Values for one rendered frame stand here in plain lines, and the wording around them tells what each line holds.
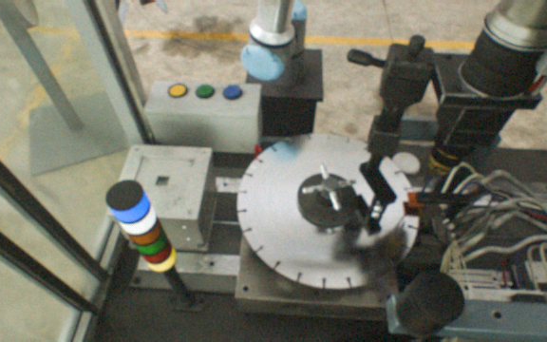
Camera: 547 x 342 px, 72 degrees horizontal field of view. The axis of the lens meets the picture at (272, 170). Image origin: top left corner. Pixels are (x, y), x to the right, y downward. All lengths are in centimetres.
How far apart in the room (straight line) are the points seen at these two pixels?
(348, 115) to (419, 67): 172
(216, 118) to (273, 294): 45
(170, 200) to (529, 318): 61
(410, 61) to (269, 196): 35
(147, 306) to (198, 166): 31
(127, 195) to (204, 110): 49
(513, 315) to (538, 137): 198
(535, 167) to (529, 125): 136
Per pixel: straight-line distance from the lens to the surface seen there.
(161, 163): 84
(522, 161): 120
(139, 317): 86
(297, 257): 64
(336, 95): 232
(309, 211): 67
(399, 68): 50
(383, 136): 58
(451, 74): 52
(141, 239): 54
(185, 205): 76
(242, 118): 93
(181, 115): 96
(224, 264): 85
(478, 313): 57
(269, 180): 72
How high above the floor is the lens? 154
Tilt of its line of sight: 53 degrees down
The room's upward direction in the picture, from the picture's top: straight up
